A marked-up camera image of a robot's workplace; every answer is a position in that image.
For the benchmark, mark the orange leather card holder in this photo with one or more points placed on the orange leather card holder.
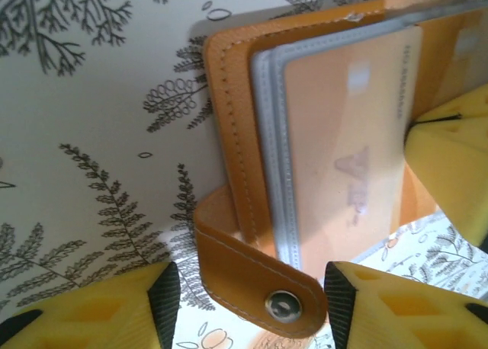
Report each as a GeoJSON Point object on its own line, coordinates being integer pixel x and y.
{"type": "Point", "coordinates": [228, 116]}

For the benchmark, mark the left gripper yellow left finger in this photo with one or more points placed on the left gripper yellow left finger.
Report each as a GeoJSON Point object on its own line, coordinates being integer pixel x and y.
{"type": "Point", "coordinates": [126, 288]}

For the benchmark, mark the orange credit card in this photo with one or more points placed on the orange credit card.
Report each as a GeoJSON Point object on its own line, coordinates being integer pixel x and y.
{"type": "Point", "coordinates": [335, 135]}
{"type": "Point", "coordinates": [450, 59]}

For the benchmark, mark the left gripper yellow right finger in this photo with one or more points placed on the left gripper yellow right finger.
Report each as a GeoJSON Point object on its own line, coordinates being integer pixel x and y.
{"type": "Point", "coordinates": [366, 299]}

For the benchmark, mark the floral patterned table cover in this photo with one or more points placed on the floral patterned table cover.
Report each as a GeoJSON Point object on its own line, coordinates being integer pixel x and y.
{"type": "Point", "coordinates": [95, 97]}

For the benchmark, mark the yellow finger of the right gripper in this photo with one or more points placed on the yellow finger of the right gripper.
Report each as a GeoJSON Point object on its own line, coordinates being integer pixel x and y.
{"type": "Point", "coordinates": [438, 162]}
{"type": "Point", "coordinates": [472, 103]}

